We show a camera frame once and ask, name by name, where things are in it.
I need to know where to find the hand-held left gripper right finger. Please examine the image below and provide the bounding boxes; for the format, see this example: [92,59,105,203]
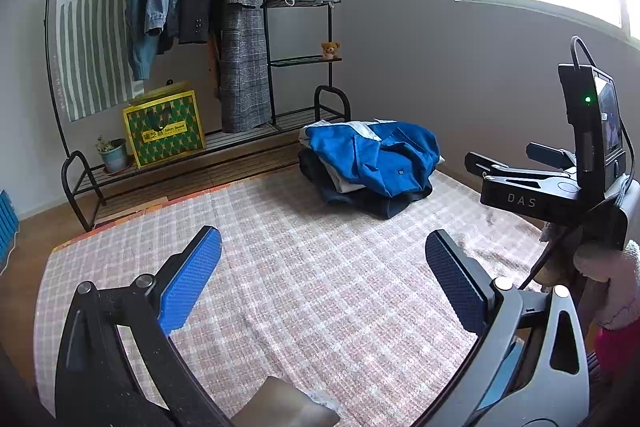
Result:
[425,229,591,427]

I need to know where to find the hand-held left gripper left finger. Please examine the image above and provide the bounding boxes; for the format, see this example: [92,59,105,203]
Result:
[55,224,236,427]

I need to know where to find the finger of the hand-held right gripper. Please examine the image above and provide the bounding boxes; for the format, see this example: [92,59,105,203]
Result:
[464,151,531,180]
[526,142,577,170]

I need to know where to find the blue and white jacket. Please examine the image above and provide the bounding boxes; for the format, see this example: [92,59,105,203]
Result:
[299,119,442,198]

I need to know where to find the dark clothes pile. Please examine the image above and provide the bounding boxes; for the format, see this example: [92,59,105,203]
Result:
[299,147,433,220]

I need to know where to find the black metal clothes rack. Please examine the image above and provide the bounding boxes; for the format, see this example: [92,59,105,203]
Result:
[46,0,351,233]

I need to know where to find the person's right hand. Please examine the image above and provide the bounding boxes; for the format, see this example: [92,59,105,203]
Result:
[572,241,640,330]

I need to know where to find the plaid blanket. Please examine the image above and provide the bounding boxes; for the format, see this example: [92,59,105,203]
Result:
[34,167,556,427]

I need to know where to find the potted plant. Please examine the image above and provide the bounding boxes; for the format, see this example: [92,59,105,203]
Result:
[95,136,128,174]

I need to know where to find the yellow and green bag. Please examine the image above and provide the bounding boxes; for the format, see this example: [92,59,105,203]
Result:
[122,79,207,170]

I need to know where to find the person's pink clothing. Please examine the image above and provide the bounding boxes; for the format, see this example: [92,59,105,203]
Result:
[595,324,640,373]

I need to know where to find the blue slatted panel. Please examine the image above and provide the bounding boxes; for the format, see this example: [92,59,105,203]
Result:
[0,189,21,275]

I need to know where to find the grey plaid coat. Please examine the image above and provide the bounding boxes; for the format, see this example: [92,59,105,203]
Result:
[220,0,273,135]

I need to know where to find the green striped wall hanging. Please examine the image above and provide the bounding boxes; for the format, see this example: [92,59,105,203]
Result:
[52,0,151,124]

